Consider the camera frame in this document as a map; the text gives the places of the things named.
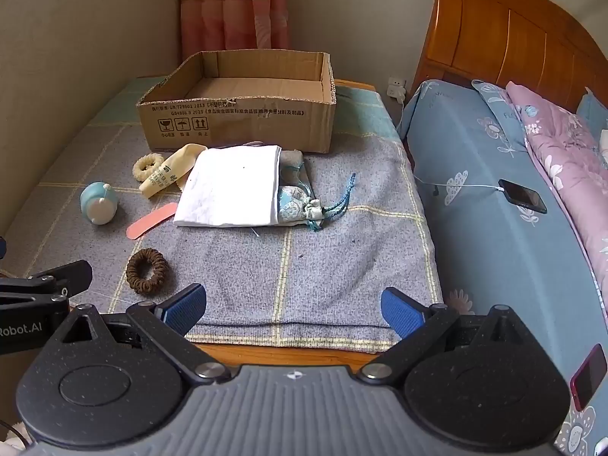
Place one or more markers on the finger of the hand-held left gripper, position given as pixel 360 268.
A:
pixel 61 278

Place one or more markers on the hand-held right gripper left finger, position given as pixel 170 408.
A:
pixel 183 311

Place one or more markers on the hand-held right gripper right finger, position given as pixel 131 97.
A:
pixel 401 313

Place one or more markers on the brown scrunchie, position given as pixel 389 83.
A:
pixel 134 275

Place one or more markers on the round blue white toy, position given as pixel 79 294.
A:
pixel 97 202

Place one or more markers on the pink nail file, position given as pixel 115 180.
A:
pixel 149 221

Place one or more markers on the cream scrunchie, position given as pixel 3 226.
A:
pixel 140 173

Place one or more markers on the yellow lens cloth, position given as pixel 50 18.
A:
pixel 166 171

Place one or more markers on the grey cloth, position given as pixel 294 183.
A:
pixel 290 156

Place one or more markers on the brown cardboard box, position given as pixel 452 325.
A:
pixel 237 123

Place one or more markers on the grey green checked blanket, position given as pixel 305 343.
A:
pixel 308 256

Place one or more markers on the black smartphone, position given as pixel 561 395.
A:
pixel 522 195

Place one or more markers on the red smartphone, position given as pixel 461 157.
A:
pixel 589 377

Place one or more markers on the white charger plug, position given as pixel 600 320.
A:
pixel 398 94

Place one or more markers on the blue floral pillow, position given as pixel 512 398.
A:
pixel 498 114

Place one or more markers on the pink floral quilt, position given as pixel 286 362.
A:
pixel 570 166

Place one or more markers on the white plush cloth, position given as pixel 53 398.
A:
pixel 604 147

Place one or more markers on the plain blue pillow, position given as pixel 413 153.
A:
pixel 593 111

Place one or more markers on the wooden bed headboard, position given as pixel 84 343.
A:
pixel 498 33

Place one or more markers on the pink patterned curtain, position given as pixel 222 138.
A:
pixel 228 9

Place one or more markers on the white wall socket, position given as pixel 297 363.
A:
pixel 398 80

